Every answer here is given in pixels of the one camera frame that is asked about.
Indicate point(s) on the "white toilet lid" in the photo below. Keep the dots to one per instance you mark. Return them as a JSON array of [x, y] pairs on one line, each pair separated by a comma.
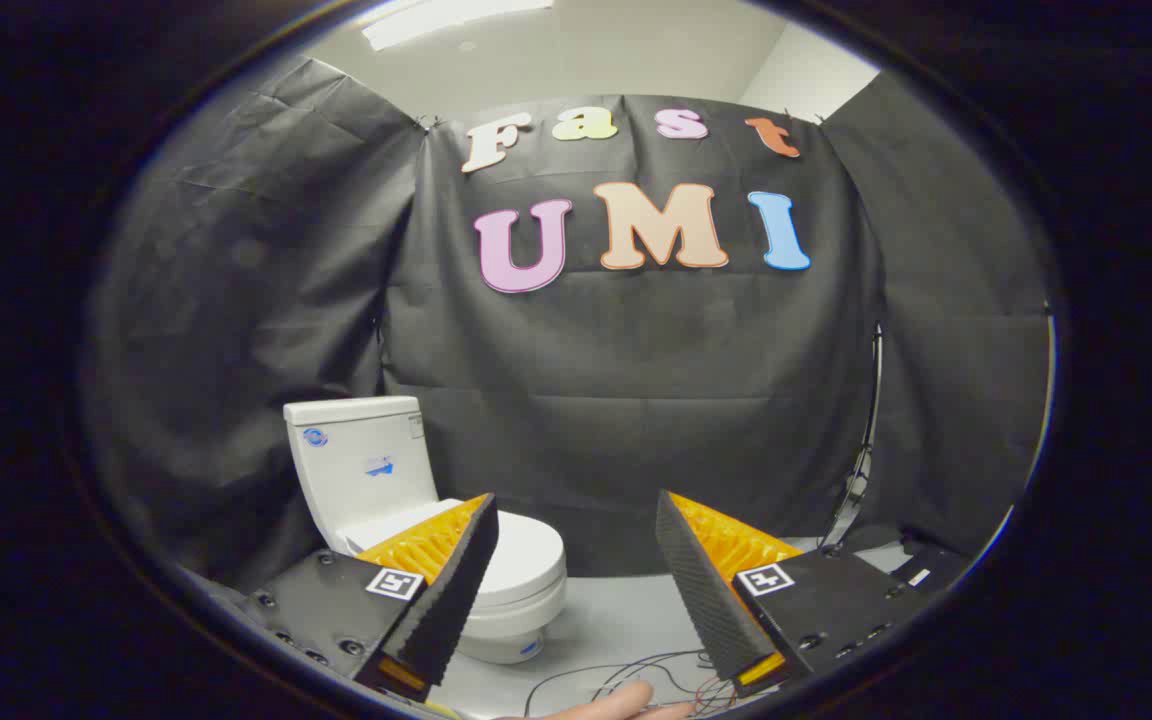
[[528, 550]]

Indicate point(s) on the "black backdrop cloth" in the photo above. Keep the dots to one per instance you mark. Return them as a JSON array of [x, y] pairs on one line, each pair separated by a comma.
[[636, 380]]

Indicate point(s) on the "white toilet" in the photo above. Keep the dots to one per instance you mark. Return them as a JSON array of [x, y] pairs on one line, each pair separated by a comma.
[[356, 470]]

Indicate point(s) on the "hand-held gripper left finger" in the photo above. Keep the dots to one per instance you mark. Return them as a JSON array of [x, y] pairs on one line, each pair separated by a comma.
[[456, 590]]

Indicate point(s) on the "black box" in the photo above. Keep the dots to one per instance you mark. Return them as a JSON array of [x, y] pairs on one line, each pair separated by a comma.
[[931, 568]]

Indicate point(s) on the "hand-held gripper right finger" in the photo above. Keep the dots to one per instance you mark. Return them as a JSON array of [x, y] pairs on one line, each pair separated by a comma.
[[701, 590]]

